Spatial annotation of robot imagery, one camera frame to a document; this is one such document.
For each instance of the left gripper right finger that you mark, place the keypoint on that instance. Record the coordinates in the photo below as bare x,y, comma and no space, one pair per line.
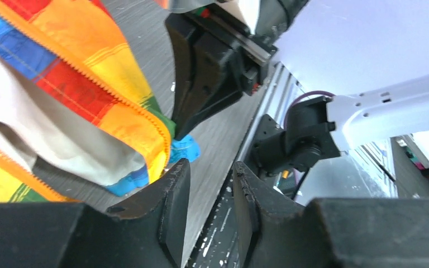
274,231

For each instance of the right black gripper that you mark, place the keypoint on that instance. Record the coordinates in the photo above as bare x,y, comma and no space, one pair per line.
222,50

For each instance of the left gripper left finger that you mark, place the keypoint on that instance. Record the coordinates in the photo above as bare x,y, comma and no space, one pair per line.
144,230

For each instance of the rainbow striped zip jacket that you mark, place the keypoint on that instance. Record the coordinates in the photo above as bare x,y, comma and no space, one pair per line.
72,94

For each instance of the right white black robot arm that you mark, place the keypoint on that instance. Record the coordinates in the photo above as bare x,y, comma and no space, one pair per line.
366,62

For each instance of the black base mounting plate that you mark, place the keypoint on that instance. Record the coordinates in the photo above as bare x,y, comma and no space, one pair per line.
217,243

